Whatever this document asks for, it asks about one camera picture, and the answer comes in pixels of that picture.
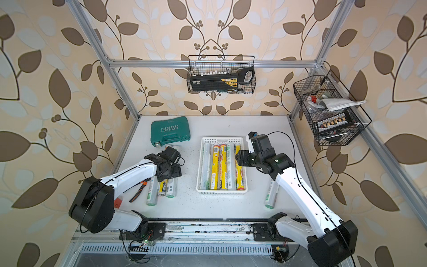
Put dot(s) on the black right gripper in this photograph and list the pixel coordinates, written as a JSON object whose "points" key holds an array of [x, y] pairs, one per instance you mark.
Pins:
{"points": [[243, 157]]}

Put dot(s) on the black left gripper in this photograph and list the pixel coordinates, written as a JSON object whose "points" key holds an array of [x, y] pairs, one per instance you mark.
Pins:
{"points": [[172, 170]]}

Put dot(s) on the yellow red wrap box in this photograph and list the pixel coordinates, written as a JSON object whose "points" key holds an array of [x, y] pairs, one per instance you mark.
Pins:
{"points": [[239, 174]]}

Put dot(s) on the white green roll group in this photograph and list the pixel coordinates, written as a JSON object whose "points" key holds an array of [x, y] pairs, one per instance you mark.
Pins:
{"points": [[231, 177]]}

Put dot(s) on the white barcode wrap roll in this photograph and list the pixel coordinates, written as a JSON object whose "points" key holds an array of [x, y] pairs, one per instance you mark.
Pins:
{"points": [[153, 192]]}

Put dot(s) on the yellow wrap roll group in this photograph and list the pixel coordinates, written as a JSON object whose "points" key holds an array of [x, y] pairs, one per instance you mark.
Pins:
{"points": [[223, 167], [215, 167]]}

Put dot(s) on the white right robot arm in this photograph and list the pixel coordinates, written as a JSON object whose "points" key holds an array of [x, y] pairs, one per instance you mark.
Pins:
{"points": [[328, 239]]}

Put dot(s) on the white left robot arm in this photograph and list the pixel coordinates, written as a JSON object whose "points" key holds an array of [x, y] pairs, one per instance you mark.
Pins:
{"points": [[93, 207]]}

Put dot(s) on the white perforated plastic basket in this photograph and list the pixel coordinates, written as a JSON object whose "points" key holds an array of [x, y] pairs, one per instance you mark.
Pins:
{"points": [[236, 140]]}

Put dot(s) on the black yellow tool in basket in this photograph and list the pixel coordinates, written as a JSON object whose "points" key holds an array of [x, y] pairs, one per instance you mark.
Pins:
{"points": [[242, 80]]}

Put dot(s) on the orange black pliers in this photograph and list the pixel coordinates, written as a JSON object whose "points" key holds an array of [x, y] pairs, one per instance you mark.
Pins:
{"points": [[142, 185]]}

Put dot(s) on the green plastic tool case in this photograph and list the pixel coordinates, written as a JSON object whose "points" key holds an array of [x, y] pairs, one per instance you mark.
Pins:
{"points": [[169, 131]]}

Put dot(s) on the red cube plug adapter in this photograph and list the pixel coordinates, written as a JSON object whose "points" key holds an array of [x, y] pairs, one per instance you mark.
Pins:
{"points": [[117, 203]]}

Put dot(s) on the white folded paper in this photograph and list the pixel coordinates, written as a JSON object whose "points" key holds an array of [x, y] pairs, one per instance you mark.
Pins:
{"points": [[339, 104]]}

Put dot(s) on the socket bit set tray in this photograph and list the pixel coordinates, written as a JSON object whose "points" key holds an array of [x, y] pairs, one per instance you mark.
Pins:
{"points": [[335, 121]]}

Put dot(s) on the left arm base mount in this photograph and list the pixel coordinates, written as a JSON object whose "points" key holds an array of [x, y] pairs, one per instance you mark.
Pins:
{"points": [[150, 231]]}

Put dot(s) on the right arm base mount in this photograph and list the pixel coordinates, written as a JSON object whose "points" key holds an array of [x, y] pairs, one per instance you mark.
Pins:
{"points": [[267, 231]]}

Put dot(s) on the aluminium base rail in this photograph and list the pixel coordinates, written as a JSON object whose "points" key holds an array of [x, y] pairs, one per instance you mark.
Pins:
{"points": [[182, 238]]}

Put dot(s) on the black wire basket right wall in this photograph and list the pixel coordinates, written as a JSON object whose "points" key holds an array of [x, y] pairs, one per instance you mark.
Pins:
{"points": [[311, 90]]}

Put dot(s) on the black wire basket wall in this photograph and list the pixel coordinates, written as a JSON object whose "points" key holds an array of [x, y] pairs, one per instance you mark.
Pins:
{"points": [[194, 68], [311, 90]]}

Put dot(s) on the horizontal aluminium frame bar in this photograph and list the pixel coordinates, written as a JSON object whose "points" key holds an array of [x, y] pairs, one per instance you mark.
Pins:
{"points": [[178, 63]]}

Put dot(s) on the black wire basket back wall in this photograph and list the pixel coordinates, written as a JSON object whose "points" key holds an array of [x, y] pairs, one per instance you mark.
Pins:
{"points": [[194, 68]]}

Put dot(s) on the right aluminium frame post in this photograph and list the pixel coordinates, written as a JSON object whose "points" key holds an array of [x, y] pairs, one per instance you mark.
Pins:
{"points": [[323, 50]]}

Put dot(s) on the aluminium frame post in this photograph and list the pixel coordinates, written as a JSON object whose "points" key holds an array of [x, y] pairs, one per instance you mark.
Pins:
{"points": [[96, 44], [323, 50]]}

